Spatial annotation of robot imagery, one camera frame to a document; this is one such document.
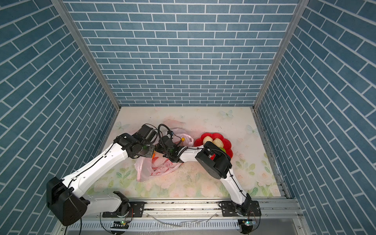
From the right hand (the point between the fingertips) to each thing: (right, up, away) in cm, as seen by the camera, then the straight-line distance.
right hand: (154, 144), depth 93 cm
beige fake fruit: (+34, +3, +2) cm, 35 cm away
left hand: (+1, -1, -13) cm, 13 cm away
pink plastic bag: (-1, -12, -10) cm, 16 cm away
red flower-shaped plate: (+29, +1, +4) cm, 29 cm away
